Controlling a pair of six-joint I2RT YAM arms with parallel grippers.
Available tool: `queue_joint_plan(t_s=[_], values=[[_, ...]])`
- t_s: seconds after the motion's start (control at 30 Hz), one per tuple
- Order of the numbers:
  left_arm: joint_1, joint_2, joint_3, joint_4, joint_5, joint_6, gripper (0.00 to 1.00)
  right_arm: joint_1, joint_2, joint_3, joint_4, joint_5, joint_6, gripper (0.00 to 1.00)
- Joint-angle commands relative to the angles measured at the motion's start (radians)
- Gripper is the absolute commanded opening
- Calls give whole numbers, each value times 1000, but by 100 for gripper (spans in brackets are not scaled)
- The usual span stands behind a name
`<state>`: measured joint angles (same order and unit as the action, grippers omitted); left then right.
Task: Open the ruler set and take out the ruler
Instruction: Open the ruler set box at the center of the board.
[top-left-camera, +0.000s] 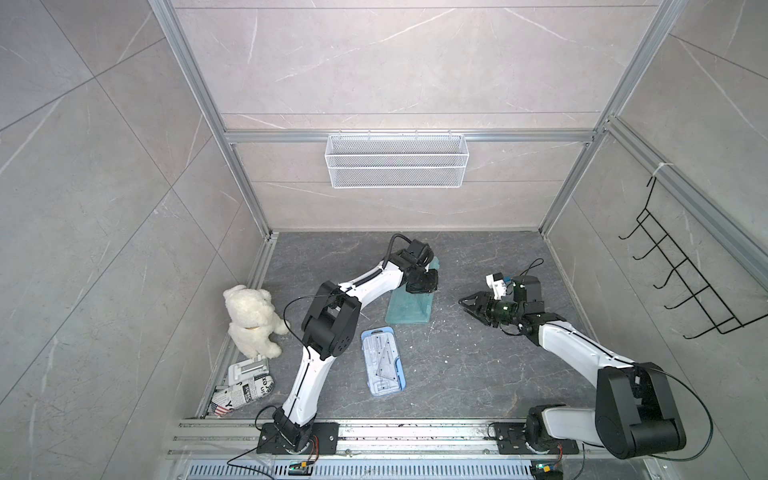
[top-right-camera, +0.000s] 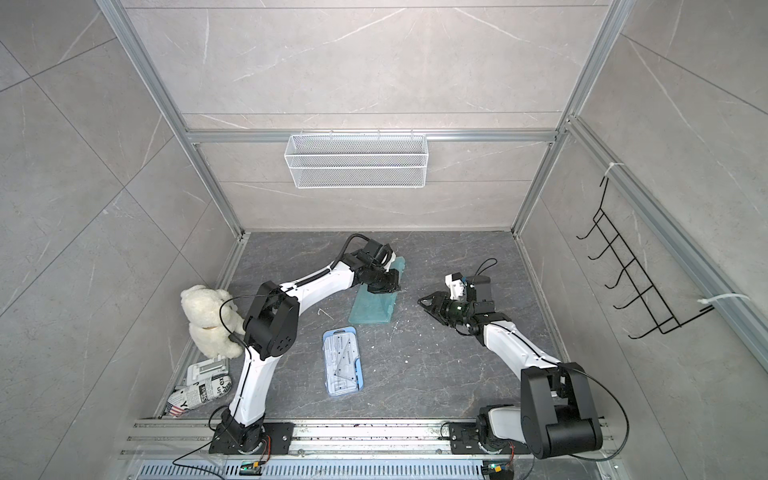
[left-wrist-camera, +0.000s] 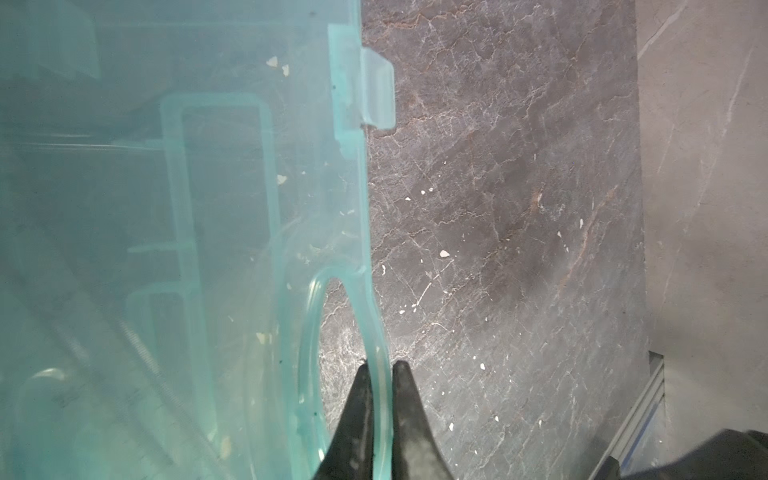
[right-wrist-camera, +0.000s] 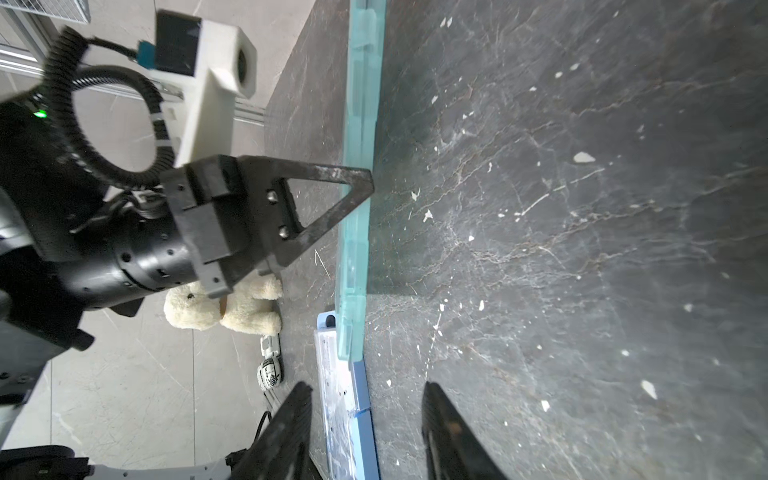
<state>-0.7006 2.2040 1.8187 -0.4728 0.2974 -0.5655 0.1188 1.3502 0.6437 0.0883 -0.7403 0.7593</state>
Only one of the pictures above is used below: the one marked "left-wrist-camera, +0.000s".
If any green transparent ruler set case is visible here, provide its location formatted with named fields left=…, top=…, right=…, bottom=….
left=1, top=1, right=395, bottom=479

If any aluminium front rail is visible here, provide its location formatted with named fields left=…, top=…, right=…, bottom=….
left=590, top=351, right=666, bottom=479

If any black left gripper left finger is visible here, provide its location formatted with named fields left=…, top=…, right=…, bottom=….
left=313, top=363, right=374, bottom=480

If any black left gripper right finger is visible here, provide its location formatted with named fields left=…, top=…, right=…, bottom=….
left=391, top=360, right=453, bottom=480

